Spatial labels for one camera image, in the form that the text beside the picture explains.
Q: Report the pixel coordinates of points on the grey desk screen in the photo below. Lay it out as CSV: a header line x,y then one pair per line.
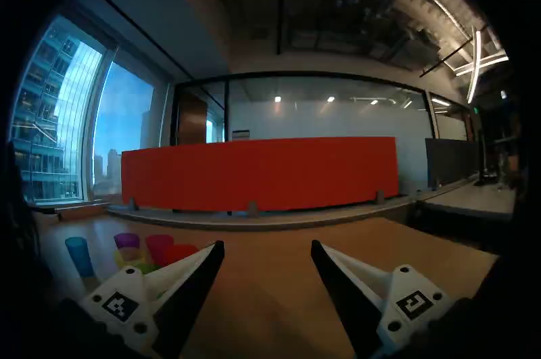
x,y
451,163

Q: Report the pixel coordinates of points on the green plastic cup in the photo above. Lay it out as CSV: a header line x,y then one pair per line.
x,y
148,268

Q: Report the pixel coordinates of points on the pink plastic cup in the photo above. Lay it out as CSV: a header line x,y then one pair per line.
x,y
157,246

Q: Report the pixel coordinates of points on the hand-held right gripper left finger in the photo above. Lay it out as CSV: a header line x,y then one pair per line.
x,y
139,291

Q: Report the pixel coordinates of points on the blue plastic cup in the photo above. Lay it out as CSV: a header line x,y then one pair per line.
x,y
80,256

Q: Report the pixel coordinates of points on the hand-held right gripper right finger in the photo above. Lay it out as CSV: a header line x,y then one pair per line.
x,y
391,291

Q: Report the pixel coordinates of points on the red plastic cup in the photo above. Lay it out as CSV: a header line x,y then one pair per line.
x,y
177,254

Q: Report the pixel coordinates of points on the yellow plastic cup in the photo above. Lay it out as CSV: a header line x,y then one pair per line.
x,y
130,257

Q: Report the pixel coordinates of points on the purple plastic cup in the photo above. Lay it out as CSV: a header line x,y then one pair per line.
x,y
126,241

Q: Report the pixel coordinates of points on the red desk screen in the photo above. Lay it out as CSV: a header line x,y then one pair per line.
x,y
260,174

